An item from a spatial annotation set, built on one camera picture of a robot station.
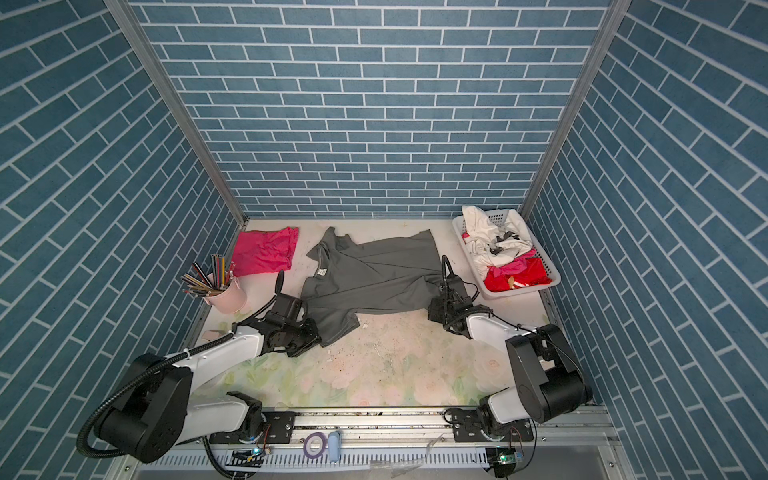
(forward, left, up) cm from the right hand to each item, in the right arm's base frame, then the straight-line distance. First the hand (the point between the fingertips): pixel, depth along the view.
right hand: (432, 306), depth 94 cm
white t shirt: (+24, -21, +4) cm, 32 cm away
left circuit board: (-43, +43, -4) cm, 61 cm away
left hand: (-12, +32, -1) cm, 34 cm away
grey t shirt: (+9, +28, -1) cm, 29 cm away
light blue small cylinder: (-39, +22, +1) cm, 45 cm away
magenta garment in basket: (+13, -26, +7) cm, 30 cm away
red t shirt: (+11, -32, +5) cm, 34 cm away
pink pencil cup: (-5, +62, +4) cm, 62 cm away
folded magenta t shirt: (+16, +63, +3) cm, 65 cm away
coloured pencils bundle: (-4, +70, +10) cm, 70 cm away
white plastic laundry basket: (+37, -25, +5) cm, 45 cm away
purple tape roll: (-39, +25, -1) cm, 46 cm away
